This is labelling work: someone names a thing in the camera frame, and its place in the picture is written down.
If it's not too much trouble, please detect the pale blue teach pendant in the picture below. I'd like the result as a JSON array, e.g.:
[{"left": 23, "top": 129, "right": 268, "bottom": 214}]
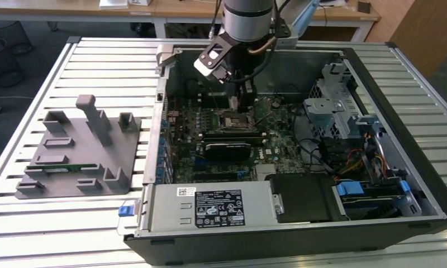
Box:
[{"left": 291, "top": 0, "right": 322, "bottom": 31}]

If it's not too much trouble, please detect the metal drive cage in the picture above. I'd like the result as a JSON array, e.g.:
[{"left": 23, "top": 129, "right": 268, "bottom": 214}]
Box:
[{"left": 302, "top": 61, "right": 360, "bottom": 140}]

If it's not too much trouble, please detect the green motherboard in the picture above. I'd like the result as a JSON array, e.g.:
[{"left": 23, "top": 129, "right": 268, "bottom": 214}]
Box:
[{"left": 163, "top": 93, "right": 312, "bottom": 185}]

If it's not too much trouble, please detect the black graphics card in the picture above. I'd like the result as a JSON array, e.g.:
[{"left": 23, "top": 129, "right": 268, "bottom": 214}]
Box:
[{"left": 204, "top": 142, "right": 252, "bottom": 163}]

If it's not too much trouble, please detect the silver chipset heatsink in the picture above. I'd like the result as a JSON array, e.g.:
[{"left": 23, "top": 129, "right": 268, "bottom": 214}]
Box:
[{"left": 256, "top": 164, "right": 276, "bottom": 181}]

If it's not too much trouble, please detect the black expansion slot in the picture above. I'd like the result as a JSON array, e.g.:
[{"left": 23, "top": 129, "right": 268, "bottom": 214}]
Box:
[{"left": 191, "top": 172, "right": 236, "bottom": 181}]

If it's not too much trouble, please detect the brown wooden cabinet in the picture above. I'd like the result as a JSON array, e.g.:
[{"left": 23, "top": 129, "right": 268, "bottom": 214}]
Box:
[{"left": 364, "top": 0, "right": 447, "bottom": 80}]

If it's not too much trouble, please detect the black plastic shroud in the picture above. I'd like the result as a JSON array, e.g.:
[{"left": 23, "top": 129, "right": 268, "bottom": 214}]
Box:
[{"left": 264, "top": 173, "right": 350, "bottom": 224}]

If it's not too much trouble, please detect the hard disk in blue carrier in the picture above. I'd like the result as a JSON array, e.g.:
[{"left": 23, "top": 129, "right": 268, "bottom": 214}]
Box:
[{"left": 334, "top": 180, "right": 403, "bottom": 221}]

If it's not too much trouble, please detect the grey parts rack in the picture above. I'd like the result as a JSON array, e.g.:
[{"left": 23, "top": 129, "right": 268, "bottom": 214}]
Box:
[{"left": 15, "top": 94, "right": 143, "bottom": 200}]

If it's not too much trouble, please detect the grey power supply unit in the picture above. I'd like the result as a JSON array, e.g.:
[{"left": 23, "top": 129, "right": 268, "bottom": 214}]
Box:
[{"left": 136, "top": 180, "right": 286, "bottom": 233}]

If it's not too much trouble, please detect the green RAM stick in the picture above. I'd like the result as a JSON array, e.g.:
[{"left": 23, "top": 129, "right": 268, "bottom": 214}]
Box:
[{"left": 24, "top": 164, "right": 99, "bottom": 173}]

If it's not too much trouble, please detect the black mesh waste bin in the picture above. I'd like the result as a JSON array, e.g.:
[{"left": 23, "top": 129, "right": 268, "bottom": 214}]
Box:
[
  {"left": 0, "top": 21, "right": 35, "bottom": 56},
  {"left": 0, "top": 37, "right": 27, "bottom": 89}
]

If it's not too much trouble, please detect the black PC case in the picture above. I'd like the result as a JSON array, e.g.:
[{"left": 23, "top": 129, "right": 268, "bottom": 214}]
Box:
[{"left": 117, "top": 41, "right": 447, "bottom": 266}]

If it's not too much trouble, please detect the brown curved hose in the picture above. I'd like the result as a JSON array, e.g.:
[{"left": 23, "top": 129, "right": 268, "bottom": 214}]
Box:
[{"left": 247, "top": 35, "right": 276, "bottom": 55}]

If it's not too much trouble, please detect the black camera cable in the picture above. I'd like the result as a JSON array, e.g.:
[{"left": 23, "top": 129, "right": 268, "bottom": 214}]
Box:
[{"left": 223, "top": 41, "right": 275, "bottom": 84}]

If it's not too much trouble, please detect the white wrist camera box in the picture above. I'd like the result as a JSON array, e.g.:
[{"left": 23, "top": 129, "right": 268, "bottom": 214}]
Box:
[{"left": 192, "top": 35, "right": 235, "bottom": 84}]

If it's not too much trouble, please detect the beige case latch bracket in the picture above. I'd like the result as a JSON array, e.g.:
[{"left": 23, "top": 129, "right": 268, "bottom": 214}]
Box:
[{"left": 155, "top": 44, "right": 176, "bottom": 75}]

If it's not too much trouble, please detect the black round cable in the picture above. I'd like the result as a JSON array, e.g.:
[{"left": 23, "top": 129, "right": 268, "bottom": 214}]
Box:
[{"left": 296, "top": 136, "right": 336, "bottom": 176}]

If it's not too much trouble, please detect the grey disk bay frame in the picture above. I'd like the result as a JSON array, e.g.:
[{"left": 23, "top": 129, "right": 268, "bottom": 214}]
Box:
[{"left": 344, "top": 113, "right": 412, "bottom": 186}]

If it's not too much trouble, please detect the yellow wire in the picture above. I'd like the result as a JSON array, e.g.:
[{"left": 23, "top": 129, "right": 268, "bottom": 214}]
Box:
[{"left": 338, "top": 160, "right": 364, "bottom": 173}]

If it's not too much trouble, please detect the orange wire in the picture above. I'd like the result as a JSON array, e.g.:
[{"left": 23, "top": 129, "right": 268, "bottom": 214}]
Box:
[{"left": 372, "top": 155, "right": 391, "bottom": 180}]

